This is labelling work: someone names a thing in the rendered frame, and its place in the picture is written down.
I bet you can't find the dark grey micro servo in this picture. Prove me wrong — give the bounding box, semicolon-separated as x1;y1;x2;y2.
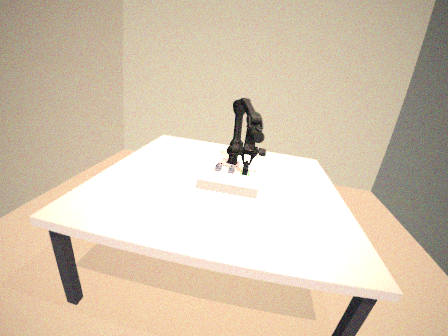
242;161;249;175

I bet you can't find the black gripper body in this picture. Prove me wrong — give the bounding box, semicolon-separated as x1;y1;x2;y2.
231;137;266;157

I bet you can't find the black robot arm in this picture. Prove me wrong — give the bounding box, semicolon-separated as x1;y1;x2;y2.
226;98;265;165

